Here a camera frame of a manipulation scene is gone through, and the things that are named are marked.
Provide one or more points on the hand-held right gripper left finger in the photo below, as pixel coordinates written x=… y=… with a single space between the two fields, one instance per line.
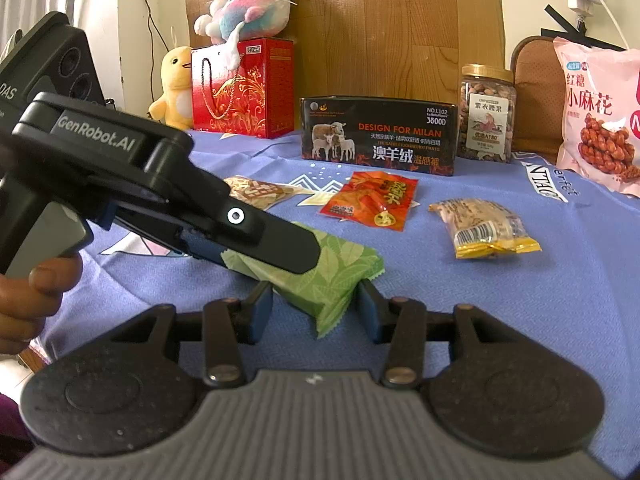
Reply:
x=260 y=312

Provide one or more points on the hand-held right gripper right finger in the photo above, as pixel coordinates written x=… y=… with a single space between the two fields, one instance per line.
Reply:
x=370 y=312

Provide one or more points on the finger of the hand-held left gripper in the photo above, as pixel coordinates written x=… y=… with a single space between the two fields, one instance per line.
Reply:
x=270 y=240
x=205 y=246

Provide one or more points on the clear packet of tan snacks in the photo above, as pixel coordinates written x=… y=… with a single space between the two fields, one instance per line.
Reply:
x=260 y=192

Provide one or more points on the light green leaf-print packet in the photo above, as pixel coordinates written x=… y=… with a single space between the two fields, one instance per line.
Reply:
x=325 y=270

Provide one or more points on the red snack packet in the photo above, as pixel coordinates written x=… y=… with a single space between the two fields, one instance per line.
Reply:
x=375 y=200

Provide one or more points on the yellow peanut packet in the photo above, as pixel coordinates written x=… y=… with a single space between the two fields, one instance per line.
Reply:
x=490 y=230

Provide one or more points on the black cardboard box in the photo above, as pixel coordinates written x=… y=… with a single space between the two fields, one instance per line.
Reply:
x=380 y=135

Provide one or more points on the person's left hand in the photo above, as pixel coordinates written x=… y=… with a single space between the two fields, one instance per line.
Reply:
x=30 y=305

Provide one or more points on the yellow duck plush toy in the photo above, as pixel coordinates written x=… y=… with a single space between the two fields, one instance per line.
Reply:
x=175 y=90

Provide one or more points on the red gift box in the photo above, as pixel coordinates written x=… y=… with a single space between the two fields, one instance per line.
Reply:
x=250 y=95

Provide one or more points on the blue printed tablecloth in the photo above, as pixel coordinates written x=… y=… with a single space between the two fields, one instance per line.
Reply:
x=525 y=285

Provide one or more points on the pastel plush toy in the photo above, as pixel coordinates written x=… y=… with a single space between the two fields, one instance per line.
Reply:
x=250 y=10

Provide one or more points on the clear nut jar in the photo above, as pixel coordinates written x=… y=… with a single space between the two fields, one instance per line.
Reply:
x=487 y=110

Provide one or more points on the wooden board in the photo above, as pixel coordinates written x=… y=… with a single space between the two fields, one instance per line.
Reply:
x=390 y=25

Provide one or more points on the brown chair back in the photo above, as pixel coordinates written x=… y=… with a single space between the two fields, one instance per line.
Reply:
x=535 y=95

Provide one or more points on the person's purple clothing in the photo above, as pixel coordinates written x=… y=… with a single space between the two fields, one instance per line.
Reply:
x=10 y=440

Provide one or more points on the pink snack bag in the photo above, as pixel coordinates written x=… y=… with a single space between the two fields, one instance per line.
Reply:
x=600 y=120

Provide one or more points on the black tape strips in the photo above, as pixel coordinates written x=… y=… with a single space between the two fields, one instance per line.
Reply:
x=565 y=22

